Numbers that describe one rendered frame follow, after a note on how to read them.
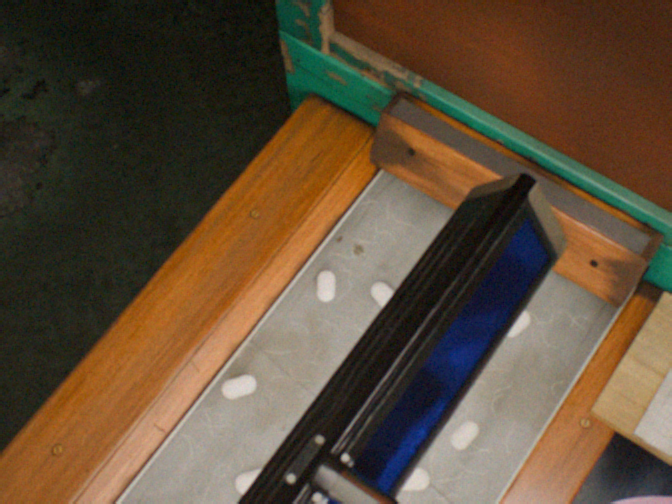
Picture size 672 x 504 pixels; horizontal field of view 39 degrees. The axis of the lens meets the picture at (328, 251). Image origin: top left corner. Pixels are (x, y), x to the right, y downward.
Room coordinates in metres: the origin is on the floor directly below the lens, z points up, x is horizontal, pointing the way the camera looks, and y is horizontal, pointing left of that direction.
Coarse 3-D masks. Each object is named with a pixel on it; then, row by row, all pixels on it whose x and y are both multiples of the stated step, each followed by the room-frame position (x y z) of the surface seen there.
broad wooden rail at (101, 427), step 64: (320, 128) 0.59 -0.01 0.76; (256, 192) 0.52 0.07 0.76; (320, 192) 0.51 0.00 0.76; (192, 256) 0.45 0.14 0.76; (256, 256) 0.44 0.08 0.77; (128, 320) 0.39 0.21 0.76; (192, 320) 0.38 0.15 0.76; (256, 320) 0.38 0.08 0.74; (64, 384) 0.33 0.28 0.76; (128, 384) 0.32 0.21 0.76; (192, 384) 0.32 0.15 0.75; (64, 448) 0.26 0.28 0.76; (128, 448) 0.26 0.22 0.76
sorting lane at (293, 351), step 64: (384, 192) 0.52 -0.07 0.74; (320, 256) 0.45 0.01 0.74; (384, 256) 0.44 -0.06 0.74; (320, 320) 0.37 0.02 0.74; (576, 320) 0.34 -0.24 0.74; (256, 384) 0.31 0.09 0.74; (320, 384) 0.30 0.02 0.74; (512, 384) 0.28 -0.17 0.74; (192, 448) 0.26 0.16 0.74; (256, 448) 0.25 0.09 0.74; (448, 448) 0.22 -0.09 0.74; (512, 448) 0.22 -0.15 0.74
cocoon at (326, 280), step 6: (318, 276) 0.42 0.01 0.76; (324, 276) 0.41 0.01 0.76; (330, 276) 0.41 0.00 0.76; (318, 282) 0.41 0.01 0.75; (324, 282) 0.41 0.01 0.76; (330, 282) 0.41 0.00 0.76; (318, 288) 0.40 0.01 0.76; (324, 288) 0.40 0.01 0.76; (330, 288) 0.40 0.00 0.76; (318, 294) 0.40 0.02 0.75; (324, 294) 0.40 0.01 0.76; (330, 294) 0.39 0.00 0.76; (324, 300) 0.39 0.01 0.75
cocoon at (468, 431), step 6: (462, 426) 0.24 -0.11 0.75; (468, 426) 0.24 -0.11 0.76; (474, 426) 0.24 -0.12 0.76; (456, 432) 0.24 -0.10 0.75; (462, 432) 0.23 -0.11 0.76; (468, 432) 0.23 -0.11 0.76; (474, 432) 0.23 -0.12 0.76; (456, 438) 0.23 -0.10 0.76; (462, 438) 0.23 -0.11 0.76; (468, 438) 0.23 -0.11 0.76; (474, 438) 0.23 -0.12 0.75; (456, 444) 0.22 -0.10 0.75; (462, 444) 0.22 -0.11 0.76
